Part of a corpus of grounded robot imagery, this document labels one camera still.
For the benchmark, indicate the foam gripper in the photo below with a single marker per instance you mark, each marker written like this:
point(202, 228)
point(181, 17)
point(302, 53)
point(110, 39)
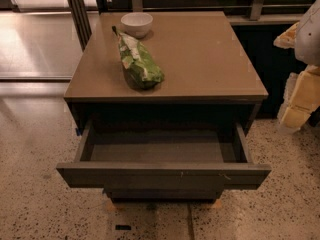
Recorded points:
point(308, 41)

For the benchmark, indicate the grey top drawer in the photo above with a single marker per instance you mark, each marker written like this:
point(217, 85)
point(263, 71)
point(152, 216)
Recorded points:
point(164, 161)

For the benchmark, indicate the grey drawer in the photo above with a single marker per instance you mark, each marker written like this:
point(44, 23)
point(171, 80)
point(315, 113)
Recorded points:
point(163, 194)
point(164, 161)

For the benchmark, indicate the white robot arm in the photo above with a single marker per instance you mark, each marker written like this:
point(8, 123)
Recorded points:
point(307, 42)

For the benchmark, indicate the brown drawer cabinet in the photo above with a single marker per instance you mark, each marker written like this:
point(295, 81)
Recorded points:
point(210, 83)

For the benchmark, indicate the grey lower drawer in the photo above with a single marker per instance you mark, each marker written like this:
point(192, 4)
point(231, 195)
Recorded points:
point(163, 194)

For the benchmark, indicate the green snack bag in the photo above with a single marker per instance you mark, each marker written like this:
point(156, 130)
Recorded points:
point(137, 61)

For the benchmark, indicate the white ceramic bowl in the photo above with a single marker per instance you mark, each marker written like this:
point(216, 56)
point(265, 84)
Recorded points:
point(137, 24)

